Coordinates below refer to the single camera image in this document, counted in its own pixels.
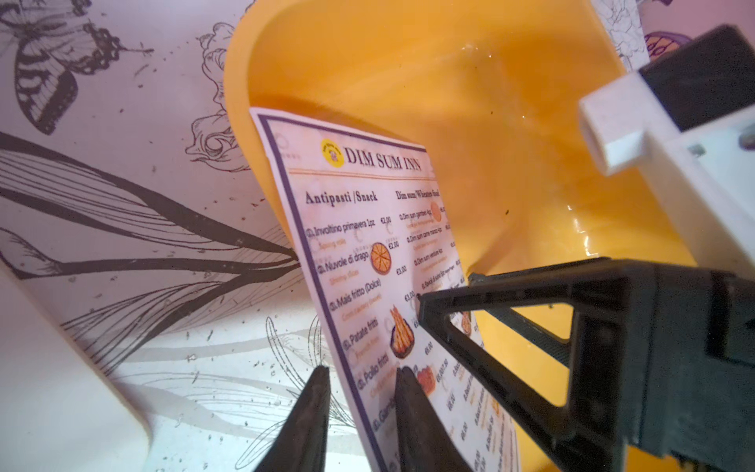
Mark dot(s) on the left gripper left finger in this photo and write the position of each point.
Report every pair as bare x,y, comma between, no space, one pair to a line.
301,442

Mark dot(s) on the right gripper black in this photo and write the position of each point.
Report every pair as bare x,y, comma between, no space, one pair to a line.
547,344

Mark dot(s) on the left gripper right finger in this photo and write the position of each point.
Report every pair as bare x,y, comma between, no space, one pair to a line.
423,442

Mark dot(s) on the Dim Sum Inn menu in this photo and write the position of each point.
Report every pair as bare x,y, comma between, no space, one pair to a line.
370,229

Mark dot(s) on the clear acrylic menu holder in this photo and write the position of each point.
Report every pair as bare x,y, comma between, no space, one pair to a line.
58,412

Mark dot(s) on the yellow plastic tray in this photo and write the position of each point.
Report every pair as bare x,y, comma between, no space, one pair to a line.
489,88

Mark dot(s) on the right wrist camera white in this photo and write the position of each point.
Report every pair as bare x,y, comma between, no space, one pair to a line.
686,122

